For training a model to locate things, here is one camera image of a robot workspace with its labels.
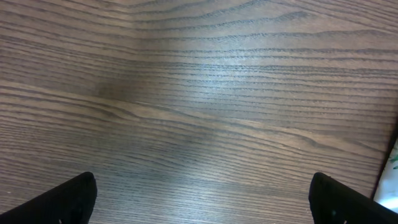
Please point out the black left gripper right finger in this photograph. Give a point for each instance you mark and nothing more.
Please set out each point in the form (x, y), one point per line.
(331, 202)

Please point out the white tube gold cap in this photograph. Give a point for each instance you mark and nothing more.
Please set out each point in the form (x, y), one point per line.
(387, 189)

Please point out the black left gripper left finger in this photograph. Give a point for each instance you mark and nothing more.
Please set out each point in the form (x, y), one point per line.
(69, 203)

